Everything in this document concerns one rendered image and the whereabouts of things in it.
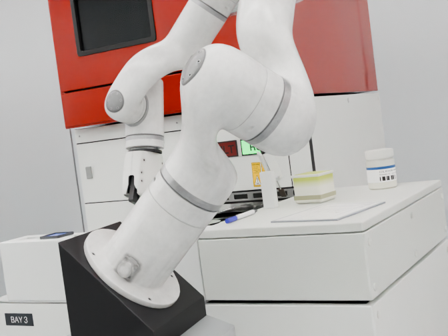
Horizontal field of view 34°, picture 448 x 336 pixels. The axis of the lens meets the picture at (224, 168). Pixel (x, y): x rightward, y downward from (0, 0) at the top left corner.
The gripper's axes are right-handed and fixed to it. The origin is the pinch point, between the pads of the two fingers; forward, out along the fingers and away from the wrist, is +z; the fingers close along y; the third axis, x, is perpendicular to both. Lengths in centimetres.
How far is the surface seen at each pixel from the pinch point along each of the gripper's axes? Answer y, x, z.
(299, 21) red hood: -52, 15, -57
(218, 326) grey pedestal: 16.3, 27.0, 20.1
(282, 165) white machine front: -56, 7, -18
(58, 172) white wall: -201, -209, -48
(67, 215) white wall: -207, -207, -22
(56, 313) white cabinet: 0.3, -25.1, 19.5
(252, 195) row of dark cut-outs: -57, -4, -10
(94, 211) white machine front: -58, -62, -9
